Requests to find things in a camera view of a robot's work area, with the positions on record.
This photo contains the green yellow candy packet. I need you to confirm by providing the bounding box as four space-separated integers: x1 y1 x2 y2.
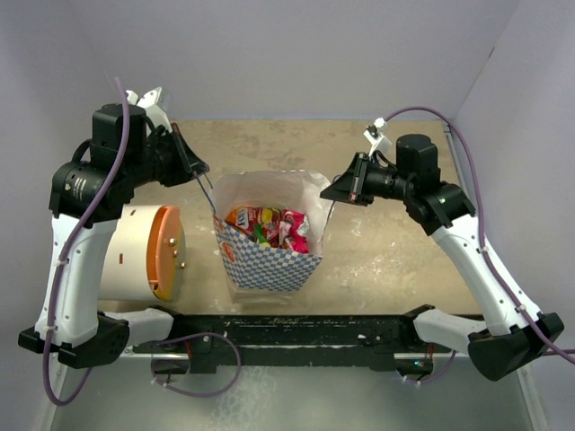
253 224 270 247

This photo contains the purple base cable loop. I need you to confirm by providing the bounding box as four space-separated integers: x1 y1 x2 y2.
150 332 243 399

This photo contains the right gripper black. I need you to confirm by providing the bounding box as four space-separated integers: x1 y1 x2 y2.
322 152 414 206

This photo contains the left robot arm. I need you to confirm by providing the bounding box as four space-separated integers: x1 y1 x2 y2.
18 104 209 369

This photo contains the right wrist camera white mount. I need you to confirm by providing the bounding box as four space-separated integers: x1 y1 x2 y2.
363 118 392 157

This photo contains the orange snack packet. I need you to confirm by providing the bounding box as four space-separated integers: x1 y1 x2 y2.
225 207 263 235

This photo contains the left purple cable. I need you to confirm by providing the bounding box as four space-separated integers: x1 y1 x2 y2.
42 75 131 408

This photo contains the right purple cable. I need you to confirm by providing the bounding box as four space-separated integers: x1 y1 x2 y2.
384 106 575 365

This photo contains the aluminium table frame rail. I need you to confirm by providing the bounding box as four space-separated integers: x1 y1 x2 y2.
442 120 476 205

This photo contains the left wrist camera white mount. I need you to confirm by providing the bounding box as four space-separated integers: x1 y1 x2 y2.
126 86 173 134

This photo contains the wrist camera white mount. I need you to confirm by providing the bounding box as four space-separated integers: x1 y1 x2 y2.
126 86 173 134
363 118 392 157

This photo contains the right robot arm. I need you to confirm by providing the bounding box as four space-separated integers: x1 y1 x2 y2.
320 134 564 382

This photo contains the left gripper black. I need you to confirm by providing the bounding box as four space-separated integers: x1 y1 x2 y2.
124 121 208 188

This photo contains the pink cookie snack packet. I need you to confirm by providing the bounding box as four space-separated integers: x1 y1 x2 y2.
279 209 309 254

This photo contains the blue checkered paper bag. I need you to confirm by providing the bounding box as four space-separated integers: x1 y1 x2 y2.
202 170 333 303

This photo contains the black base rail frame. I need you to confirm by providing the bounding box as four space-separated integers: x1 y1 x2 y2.
134 314 447 374

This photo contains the white cylinder orange lid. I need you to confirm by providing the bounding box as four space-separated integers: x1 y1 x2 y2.
99 205 186 303

